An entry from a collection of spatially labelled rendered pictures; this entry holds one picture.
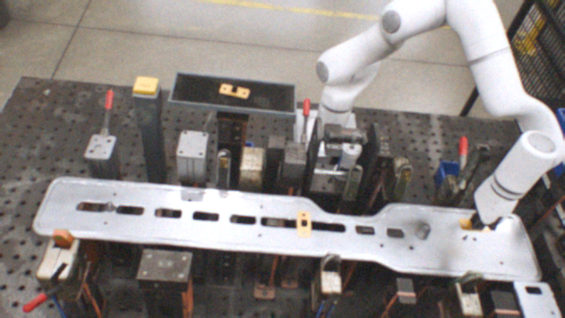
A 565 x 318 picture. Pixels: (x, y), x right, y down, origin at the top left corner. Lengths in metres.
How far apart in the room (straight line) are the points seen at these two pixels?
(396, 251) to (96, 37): 2.84
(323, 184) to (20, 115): 1.24
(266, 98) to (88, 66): 2.17
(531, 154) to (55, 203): 1.18
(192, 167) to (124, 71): 2.07
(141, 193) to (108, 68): 2.09
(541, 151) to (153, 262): 0.93
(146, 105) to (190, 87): 0.14
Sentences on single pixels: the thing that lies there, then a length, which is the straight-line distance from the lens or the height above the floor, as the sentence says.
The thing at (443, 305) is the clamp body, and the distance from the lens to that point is 1.38.
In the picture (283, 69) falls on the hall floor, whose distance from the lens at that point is 3.40.
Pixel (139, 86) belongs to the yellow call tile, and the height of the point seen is 1.16.
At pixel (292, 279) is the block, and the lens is 1.56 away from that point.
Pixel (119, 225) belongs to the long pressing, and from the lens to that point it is 1.32.
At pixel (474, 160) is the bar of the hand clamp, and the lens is 1.42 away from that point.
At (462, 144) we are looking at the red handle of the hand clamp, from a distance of 1.50.
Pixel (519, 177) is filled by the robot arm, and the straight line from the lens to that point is 1.20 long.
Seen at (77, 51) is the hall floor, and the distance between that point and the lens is 3.56.
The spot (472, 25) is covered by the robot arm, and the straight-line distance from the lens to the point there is 1.15.
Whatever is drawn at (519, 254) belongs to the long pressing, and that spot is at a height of 1.00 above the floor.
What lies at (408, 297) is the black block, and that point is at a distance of 1.30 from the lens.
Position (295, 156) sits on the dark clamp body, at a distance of 1.37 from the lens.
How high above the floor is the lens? 2.09
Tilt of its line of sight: 48 degrees down
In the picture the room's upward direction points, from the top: 11 degrees clockwise
